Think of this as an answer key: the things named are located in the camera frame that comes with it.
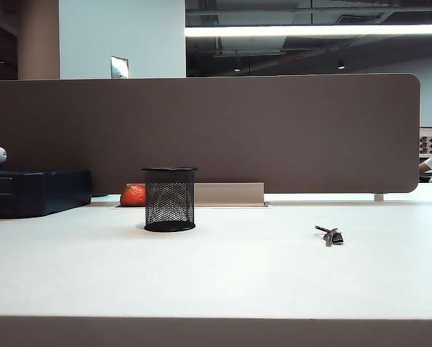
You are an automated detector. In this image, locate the bunch of keys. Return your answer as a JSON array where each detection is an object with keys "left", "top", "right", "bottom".
[{"left": 314, "top": 225, "right": 345, "bottom": 247}]

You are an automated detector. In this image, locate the black mesh basket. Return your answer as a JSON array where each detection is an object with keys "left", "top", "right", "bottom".
[{"left": 141, "top": 166, "right": 198, "bottom": 233}]

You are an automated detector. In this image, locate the brown desk divider panel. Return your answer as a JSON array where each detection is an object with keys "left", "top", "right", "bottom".
[{"left": 0, "top": 73, "right": 422, "bottom": 198}]

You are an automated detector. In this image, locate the orange fruit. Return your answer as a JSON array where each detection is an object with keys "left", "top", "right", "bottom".
[{"left": 119, "top": 184, "right": 148, "bottom": 207}]

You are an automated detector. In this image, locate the long ceiling light strip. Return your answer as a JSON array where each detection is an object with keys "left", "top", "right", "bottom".
[{"left": 185, "top": 24, "right": 432, "bottom": 38}]

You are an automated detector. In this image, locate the dark blue plastic case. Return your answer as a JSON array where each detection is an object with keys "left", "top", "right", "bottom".
[{"left": 0, "top": 169, "right": 93, "bottom": 220}]

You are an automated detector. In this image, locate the aluminium cable tray lid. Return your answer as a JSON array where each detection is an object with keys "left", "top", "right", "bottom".
[{"left": 192, "top": 181, "right": 266, "bottom": 207}]

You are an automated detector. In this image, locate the recessed cable tray box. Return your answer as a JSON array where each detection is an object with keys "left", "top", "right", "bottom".
[{"left": 113, "top": 202, "right": 274, "bottom": 209}]

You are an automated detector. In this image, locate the metallic wall plate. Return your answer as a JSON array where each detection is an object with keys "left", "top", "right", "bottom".
[{"left": 110, "top": 56, "right": 130, "bottom": 79}]

